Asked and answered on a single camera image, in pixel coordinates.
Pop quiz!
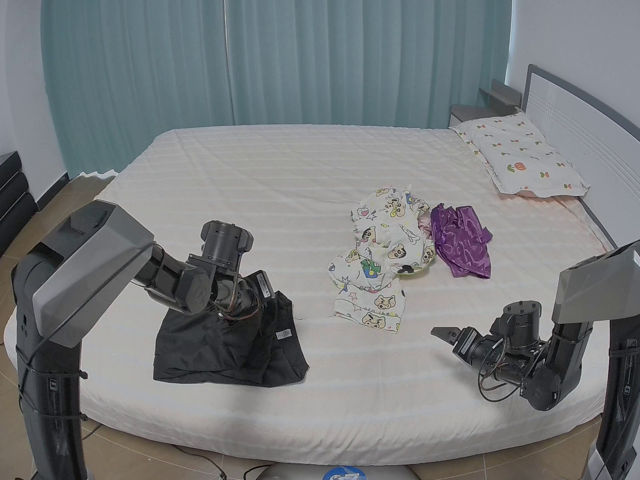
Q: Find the black chest of drawers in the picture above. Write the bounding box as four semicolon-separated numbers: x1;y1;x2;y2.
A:
0;151;38;256

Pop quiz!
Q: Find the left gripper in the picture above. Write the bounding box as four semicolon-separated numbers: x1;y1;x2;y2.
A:
232;269;275;319

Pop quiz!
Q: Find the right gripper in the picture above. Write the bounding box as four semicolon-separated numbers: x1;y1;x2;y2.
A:
431;325;501;372

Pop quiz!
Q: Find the white printed pillow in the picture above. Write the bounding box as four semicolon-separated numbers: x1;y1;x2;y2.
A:
449;112;591;200

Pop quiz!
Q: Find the blue-green curtain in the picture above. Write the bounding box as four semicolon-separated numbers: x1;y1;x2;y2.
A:
226;0;516;130
40;0;236;181

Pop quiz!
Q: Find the grey bedside table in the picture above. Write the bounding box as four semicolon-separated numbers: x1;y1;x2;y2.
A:
450;79;523;129

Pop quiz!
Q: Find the purple garment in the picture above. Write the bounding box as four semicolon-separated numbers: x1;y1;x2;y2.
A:
430;203;493;280

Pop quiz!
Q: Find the bed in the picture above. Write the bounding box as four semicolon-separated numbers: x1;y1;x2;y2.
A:
4;64;640;469

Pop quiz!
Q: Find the black T-shirt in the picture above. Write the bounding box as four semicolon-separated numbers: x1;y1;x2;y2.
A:
151;289;310;389

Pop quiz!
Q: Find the black cable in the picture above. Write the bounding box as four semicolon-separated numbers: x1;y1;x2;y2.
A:
172;445;263;480
477;374;523;404

